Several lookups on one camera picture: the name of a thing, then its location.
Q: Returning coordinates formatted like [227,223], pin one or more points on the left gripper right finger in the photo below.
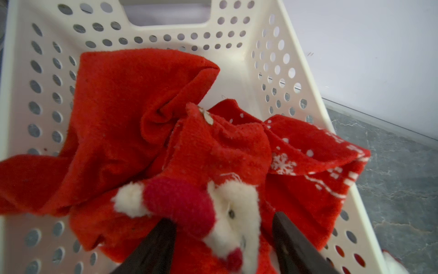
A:
[296,255]

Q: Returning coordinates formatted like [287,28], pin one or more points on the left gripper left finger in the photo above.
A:
[154,255]

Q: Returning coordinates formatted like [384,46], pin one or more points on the red snowflake sock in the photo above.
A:
[224,176]

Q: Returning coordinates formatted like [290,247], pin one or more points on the plain red fleece sock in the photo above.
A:
[125,107]

